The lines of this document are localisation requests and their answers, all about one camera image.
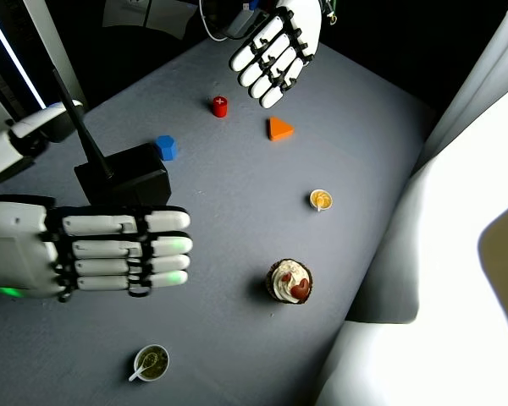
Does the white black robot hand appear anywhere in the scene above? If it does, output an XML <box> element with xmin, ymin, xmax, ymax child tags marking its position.
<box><xmin>0</xmin><ymin>100</ymin><xmax>195</xmax><ymax>304</ymax></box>
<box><xmin>229</xmin><ymin>0</ymin><xmax>324</xmax><ymax>110</ymax></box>

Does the orange triangle block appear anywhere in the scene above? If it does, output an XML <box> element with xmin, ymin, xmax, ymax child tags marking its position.
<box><xmin>266</xmin><ymin>116</ymin><xmax>296</xmax><ymax>142</ymax></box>

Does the toy bowl of yellow soup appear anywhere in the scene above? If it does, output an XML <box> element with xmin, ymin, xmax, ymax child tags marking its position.
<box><xmin>309</xmin><ymin>189</ymin><xmax>334</xmax><ymax>213</ymax></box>

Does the toy bowl of green soup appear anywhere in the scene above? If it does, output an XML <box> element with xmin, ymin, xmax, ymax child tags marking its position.
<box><xmin>128</xmin><ymin>343</ymin><xmax>171</xmax><ymax>383</ymax></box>

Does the blue hexagon block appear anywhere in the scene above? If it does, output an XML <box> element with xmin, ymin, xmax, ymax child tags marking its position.
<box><xmin>154</xmin><ymin>134</ymin><xmax>179</xmax><ymax>162</ymax></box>

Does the white light strip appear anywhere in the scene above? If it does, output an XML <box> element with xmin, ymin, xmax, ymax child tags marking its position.
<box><xmin>0</xmin><ymin>4</ymin><xmax>48</xmax><ymax>110</ymax></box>

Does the white backdrop curtain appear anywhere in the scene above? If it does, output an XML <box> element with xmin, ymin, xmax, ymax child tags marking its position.
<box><xmin>312</xmin><ymin>0</ymin><xmax>508</xmax><ymax>406</ymax></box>

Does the grey table cloth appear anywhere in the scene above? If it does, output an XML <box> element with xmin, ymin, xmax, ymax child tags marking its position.
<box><xmin>0</xmin><ymin>36</ymin><xmax>438</xmax><ymax>406</ymax></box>

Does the toy cupcake with white frosting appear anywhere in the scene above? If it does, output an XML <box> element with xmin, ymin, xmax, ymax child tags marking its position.
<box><xmin>265</xmin><ymin>258</ymin><xmax>314</xmax><ymax>306</ymax></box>

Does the beige rounded board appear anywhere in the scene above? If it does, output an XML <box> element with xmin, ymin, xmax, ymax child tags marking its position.
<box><xmin>477</xmin><ymin>197</ymin><xmax>508</xmax><ymax>353</ymax></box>

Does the white cable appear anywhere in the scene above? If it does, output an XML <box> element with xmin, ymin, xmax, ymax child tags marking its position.
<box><xmin>198</xmin><ymin>0</ymin><xmax>255</xmax><ymax>43</ymax></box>

